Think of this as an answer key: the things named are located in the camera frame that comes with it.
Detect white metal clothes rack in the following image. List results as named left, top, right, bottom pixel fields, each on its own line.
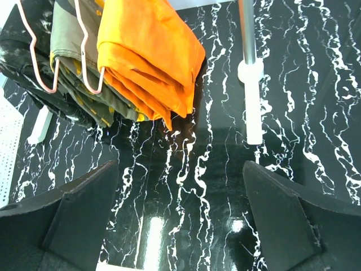
left=16, top=1, right=264, bottom=145

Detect black white splatter trousers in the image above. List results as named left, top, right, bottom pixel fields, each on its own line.
left=1, top=1, right=94, bottom=128

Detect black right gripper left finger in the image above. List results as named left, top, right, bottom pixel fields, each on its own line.
left=1, top=161, right=119, bottom=270

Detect pink wire hanger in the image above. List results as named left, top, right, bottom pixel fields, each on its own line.
left=16, top=0, right=60, bottom=94
left=74, top=0, right=105, bottom=95

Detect white plastic laundry basket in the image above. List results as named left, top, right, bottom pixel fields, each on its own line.
left=1, top=80, right=24, bottom=208

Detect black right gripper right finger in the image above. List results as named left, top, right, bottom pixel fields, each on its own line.
left=243, top=161, right=360, bottom=270

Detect camouflage yellow olive trousers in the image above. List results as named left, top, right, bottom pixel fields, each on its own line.
left=50, top=1, right=148, bottom=127

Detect orange trousers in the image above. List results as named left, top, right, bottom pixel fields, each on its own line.
left=97, top=1, right=205, bottom=129

